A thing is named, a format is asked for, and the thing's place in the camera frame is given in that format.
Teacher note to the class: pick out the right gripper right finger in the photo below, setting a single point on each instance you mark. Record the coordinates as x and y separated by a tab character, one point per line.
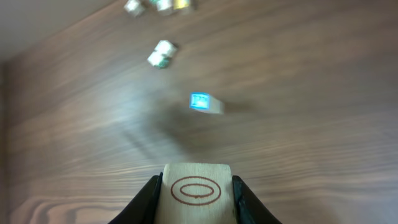
249	209

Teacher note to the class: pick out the white block green side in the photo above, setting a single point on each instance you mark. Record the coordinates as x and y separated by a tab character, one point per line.
157	60

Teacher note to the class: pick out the green N block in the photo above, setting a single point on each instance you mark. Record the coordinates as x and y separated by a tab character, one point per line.
196	193

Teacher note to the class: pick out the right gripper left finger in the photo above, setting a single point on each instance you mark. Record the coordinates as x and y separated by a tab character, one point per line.
142	208

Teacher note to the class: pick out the blue letter P block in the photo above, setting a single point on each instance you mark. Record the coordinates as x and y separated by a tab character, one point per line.
206	103

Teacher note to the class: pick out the yellow block middle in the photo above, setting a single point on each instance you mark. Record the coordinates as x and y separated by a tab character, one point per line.
184	6

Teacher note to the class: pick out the white block brown drawing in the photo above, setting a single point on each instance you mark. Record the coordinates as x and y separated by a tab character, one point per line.
164	7

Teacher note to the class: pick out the white plain wooden block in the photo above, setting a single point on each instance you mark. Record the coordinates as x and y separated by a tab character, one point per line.
166	48

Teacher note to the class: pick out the white block red side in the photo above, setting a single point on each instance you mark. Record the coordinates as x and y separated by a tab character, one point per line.
134	7

